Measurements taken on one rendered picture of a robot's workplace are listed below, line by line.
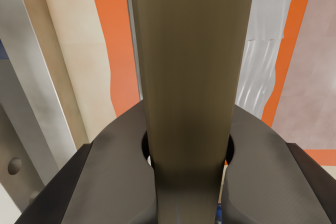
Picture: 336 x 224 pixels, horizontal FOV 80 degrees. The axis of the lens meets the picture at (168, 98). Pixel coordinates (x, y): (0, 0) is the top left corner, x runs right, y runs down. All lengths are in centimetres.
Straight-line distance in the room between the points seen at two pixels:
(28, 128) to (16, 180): 157
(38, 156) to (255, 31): 198
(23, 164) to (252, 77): 32
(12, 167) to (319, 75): 41
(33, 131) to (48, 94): 163
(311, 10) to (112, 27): 21
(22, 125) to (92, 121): 160
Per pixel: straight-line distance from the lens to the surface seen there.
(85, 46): 26
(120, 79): 26
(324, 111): 35
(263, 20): 25
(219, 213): 38
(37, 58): 25
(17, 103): 179
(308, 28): 28
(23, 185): 35
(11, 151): 32
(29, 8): 24
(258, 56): 26
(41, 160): 211
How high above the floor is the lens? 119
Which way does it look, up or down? 59 degrees down
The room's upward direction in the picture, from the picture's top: 177 degrees counter-clockwise
